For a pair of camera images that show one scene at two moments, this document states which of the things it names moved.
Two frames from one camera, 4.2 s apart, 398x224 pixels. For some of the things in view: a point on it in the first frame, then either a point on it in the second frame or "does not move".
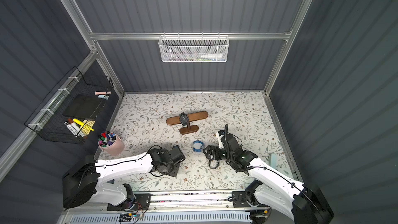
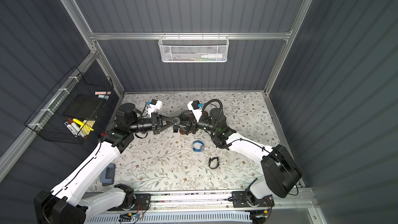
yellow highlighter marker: (83, 124) does not move
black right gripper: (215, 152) → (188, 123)
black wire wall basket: (69, 112) does not move
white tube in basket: (212, 56) does not move
